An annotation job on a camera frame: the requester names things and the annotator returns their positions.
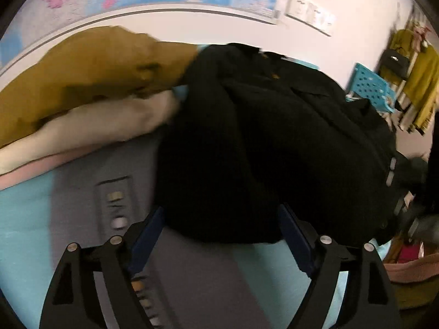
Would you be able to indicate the blue perforated plastic basket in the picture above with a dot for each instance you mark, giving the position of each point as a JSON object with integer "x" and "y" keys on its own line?
{"x": 365, "y": 84}

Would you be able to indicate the clothes rack with garments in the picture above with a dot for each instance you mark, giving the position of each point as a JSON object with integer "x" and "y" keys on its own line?
{"x": 410, "y": 65}

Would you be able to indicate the pink folded garment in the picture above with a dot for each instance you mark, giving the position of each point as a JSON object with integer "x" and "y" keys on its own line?
{"x": 43, "y": 165}

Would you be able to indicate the black garment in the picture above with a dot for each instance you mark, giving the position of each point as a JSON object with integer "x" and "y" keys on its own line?
{"x": 256, "y": 134}

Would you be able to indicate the white wall socket panel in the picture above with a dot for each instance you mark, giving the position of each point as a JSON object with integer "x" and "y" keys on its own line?
{"x": 312, "y": 15}

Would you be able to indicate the cream folded garment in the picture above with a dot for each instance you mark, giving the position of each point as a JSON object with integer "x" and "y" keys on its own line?
{"x": 94, "y": 124}

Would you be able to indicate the mustard brown folded garment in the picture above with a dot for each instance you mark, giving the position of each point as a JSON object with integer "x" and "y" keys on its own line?
{"x": 95, "y": 64}

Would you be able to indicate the teal grey bed sheet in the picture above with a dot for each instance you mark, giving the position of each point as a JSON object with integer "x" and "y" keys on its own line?
{"x": 100, "y": 194}

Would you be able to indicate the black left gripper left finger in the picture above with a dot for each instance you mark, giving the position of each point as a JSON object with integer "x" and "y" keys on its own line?
{"x": 72, "y": 301}

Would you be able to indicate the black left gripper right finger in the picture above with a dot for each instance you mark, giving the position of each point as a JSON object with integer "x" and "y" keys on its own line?
{"x": 368, "y": 300}

